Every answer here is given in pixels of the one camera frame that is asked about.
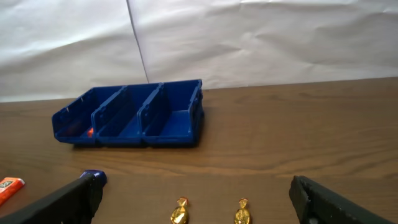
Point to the gold candy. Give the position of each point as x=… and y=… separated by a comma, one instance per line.
x=179, y=214
x=242, y=215

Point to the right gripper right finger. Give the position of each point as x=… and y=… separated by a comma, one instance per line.
x=323, y=205

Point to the blue tray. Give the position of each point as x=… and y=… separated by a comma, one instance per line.
x=174, y=124

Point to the orange candy box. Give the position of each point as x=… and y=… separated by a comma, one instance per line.
x=90, y=132
x=11, y=188

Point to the blue candy pack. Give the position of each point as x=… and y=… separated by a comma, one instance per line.
x=99, y=175

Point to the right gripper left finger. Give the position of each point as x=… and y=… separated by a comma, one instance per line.
x=65, y=205

